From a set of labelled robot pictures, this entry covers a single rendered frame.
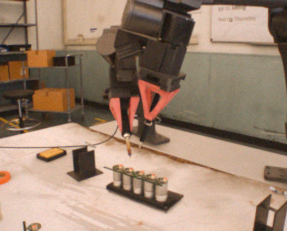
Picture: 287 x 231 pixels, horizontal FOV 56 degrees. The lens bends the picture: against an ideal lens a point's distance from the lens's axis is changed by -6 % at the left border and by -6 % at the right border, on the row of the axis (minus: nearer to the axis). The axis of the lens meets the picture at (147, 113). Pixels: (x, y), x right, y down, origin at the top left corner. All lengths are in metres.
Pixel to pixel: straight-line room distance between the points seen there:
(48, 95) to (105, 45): 3.44
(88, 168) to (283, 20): 0.56
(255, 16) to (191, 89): 1.20
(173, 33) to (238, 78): 2.81
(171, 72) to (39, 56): 3.63
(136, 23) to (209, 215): 0.38
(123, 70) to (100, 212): 0.30
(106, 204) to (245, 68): 2.80
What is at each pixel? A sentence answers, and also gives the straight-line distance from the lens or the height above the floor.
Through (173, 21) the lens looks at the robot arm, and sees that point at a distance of 0.51.
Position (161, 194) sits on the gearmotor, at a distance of 0.57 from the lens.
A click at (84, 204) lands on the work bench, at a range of 0.62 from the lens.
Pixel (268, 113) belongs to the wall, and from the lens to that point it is 3.22.
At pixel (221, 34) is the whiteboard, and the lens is 3.36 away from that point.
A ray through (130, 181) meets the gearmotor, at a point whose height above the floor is 0.79.
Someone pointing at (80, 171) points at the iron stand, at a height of 0.77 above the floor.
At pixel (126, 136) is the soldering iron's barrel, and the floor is 0.87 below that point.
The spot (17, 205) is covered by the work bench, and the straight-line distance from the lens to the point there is 0.65.
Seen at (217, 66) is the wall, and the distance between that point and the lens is 3.41.
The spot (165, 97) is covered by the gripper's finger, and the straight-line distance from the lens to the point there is 0.52.
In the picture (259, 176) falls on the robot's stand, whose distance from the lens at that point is 0.77.
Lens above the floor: 1.07
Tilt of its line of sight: 14 degrees down
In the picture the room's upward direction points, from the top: straight up
